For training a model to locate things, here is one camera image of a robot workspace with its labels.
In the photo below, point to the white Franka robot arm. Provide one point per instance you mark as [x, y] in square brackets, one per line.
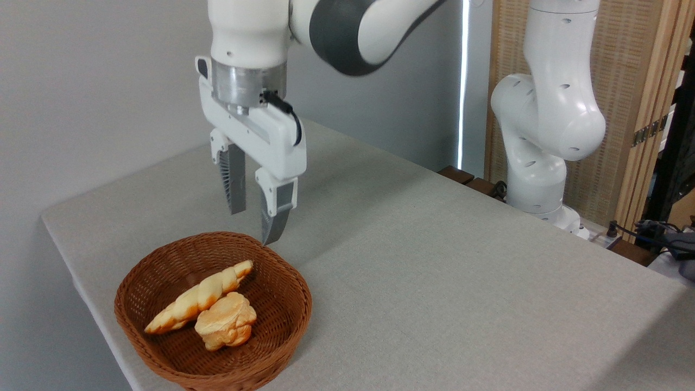
[548, 108]

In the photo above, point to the brass screen hinge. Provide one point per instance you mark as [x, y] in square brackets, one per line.
[649, 131]

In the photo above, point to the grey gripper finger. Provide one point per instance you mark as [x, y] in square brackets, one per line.
[274, 209]
[234, 179]

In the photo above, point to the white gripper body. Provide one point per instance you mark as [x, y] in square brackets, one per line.
[271, 141]

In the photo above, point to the wooden wicker folding screen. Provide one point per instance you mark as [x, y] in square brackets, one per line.
[621, 65]

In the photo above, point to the black vertical stand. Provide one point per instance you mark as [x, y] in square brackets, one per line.
[670, 152]

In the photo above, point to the brown wicker basket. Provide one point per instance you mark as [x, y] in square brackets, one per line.
[271, 304]

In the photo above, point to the long twisted bread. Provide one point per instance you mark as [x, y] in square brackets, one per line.
[190, 304]

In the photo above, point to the grey tablecloth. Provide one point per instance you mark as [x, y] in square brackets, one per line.
[461, 298]

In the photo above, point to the dark wooden slat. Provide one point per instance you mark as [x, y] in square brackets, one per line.
[455, 174]
[482, 186]

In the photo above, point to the round bread bun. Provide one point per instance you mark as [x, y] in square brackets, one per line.
[225, 323]

